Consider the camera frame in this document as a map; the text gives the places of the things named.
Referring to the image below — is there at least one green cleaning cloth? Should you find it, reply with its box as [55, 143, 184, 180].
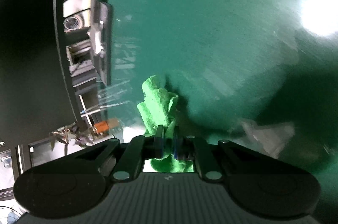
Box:
[137, 75, 194, 172]

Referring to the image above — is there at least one black computer monitor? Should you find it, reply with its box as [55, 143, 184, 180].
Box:
[1, 0, 81, 155]

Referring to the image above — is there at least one black monitor stand base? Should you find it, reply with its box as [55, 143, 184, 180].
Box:
[89, 0, 113, 86]

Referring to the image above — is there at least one amber glass jar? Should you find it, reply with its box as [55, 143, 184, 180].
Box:
[93, 118, 120, 134]

